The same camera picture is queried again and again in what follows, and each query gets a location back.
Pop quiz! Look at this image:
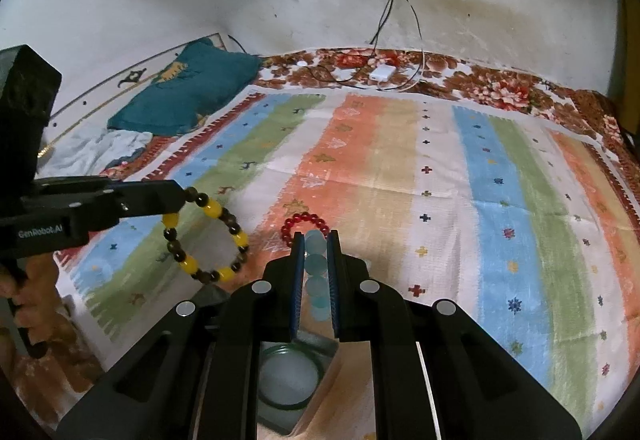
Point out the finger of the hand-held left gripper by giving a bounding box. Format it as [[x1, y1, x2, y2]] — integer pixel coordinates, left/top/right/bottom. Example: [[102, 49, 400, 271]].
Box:
[[34, 176, 187, 235]]

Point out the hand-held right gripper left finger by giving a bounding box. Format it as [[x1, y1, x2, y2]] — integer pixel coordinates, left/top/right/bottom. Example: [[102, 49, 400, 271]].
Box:
[[52, 232, 307, 440]]

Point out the yellow and dark bead bracelet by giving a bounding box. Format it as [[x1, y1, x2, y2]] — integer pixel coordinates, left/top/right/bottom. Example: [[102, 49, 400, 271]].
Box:
[[161, 187, 251, 285]]

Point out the red bead bracelet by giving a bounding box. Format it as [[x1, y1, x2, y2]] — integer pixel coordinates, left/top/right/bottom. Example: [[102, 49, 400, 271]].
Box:
[[280, 214, 332, 249]]

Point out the white crumpled cloth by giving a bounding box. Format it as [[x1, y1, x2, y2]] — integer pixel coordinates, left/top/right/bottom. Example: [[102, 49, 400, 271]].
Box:
[[42, 129, 154, 179]]

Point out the person's left hand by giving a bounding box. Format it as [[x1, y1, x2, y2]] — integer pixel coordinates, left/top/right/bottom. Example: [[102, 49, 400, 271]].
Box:
[[0, 254, 59, 347]]

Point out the green bangle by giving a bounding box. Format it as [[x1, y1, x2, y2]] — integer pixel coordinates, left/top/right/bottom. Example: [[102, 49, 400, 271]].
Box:
[[258, 344, 324, 411]]

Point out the teal pillow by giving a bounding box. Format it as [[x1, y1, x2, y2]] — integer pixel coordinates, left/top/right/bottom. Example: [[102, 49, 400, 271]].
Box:
[[107, 40, 264, 137]]

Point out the striped colourful blanket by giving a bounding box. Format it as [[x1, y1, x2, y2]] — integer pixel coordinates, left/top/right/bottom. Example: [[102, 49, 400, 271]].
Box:
[[52, 87, 640, 437]]

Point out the white cable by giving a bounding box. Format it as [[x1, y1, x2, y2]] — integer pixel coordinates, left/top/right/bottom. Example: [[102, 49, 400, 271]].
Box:
[[372, 0, 427, 92]]

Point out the pale blue bead bracelet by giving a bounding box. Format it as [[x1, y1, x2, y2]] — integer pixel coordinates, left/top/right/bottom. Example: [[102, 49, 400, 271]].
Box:
[[303, 230, 331, 323]]

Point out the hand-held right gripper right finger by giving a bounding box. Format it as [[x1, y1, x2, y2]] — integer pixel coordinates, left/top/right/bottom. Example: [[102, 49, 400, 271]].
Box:
[[327, 229, 584, 440]]

